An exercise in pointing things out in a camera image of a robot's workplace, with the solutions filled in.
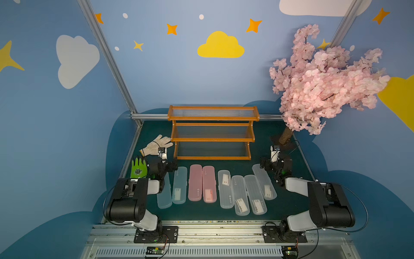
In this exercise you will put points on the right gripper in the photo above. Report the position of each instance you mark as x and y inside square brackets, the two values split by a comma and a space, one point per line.
[270, 163]

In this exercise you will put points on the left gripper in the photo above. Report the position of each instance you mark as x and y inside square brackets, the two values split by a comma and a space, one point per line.
[168, 165]

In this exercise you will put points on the clear pencil case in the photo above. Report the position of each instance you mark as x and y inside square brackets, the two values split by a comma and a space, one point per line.
[225, 189]
[240, 195]
[265, 183]
[255, 195]

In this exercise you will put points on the pink pencil case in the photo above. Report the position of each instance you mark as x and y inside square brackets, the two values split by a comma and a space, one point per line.
[195, 183]
[209, 184]

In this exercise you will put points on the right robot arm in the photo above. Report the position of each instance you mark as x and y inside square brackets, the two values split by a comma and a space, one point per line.
[328, 204]

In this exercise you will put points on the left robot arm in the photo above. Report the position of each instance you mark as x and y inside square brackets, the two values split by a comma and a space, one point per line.
[128, 203]

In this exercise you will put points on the right blue pencil case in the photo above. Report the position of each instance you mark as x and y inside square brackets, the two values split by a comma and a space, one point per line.
[179, 193]

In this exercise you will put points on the blue pencil case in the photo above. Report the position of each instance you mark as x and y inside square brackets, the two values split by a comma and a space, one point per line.
[179, 193]
[164, 199]

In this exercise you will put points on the left blue pencil case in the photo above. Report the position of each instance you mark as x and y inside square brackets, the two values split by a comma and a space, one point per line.
[164, 199]

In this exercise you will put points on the orange three-tier shelf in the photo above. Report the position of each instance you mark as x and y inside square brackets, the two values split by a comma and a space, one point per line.
[212, 140]

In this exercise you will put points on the white cotton work glove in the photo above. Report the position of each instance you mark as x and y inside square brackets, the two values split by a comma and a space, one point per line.
[159, 142]

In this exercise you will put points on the green black work glove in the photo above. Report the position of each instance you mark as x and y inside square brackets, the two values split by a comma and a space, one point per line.
[139, 169]

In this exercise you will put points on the left circuit board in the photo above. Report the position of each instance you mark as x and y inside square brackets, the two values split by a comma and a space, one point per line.
[155, 251]

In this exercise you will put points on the circuit board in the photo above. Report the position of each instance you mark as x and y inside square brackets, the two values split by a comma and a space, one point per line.
[155, 251]
[289, 252]

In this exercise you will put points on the right circuit board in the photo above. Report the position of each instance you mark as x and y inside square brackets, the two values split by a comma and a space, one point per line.
[289, 252]

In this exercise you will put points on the pink cherry blossom tree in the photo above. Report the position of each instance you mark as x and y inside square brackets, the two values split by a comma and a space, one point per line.
[315, 85]

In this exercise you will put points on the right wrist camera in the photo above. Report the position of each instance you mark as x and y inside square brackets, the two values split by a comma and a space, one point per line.
[275, 151]

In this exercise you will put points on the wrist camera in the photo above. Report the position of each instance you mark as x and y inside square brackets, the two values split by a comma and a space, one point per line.
[275, 151]
[162, 153]

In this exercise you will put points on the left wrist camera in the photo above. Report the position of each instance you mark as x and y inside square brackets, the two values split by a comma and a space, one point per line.
[162, 153]

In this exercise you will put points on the aluminium back rail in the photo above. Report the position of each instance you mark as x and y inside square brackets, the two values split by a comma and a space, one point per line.
[157, 116]

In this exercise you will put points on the aluminium rail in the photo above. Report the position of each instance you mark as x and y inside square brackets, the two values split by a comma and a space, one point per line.
[157, 116]
[216, 239]

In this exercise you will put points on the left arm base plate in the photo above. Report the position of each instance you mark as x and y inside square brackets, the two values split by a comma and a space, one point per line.
[168, 234]

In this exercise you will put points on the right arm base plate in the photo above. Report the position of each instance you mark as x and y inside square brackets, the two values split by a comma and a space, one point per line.
[276, 234]

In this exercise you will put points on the aluminium front rail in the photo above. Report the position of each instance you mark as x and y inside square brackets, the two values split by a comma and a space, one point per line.
[216, 239]

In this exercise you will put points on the aluminium frame post right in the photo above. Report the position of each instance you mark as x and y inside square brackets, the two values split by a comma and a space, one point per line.
[346, 23]

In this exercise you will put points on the aluminium frame post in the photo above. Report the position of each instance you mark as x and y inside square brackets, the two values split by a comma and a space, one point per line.
[89, 14]
[346, 23]

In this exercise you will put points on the aluminium frame post left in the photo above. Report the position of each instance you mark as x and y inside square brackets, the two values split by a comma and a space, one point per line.
[89, 14]

